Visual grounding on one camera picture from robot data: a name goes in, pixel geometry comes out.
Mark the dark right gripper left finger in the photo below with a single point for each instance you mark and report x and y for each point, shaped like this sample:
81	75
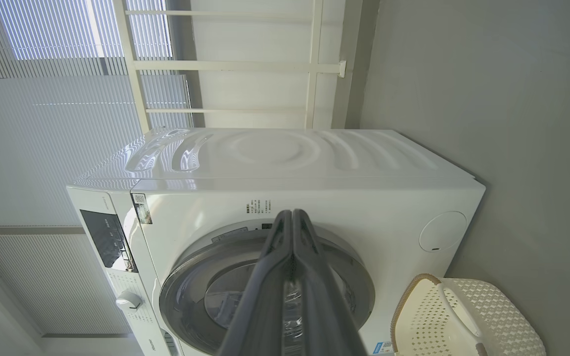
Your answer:
260	316

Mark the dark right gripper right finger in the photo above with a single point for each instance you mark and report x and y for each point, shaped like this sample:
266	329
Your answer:
324	316

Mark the black-rimmed glass washer door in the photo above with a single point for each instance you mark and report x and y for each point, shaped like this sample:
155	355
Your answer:
191	296

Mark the white front-load washing machine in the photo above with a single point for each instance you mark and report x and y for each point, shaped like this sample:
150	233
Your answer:
364	198

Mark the cream basket with brown rim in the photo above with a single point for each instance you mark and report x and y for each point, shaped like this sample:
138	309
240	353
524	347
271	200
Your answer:
502	316

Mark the blue energy label sticker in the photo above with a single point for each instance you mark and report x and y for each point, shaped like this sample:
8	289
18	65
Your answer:
382	347

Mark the small black text label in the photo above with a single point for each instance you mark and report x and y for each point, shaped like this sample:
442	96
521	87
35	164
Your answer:
258	206

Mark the QR code sticker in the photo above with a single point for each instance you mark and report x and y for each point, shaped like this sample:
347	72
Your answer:
142	208

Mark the white window blinds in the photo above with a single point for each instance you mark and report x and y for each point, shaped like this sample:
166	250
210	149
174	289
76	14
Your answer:
42	148

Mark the white metal rack frame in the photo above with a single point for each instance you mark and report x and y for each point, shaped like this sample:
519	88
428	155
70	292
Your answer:
235	66

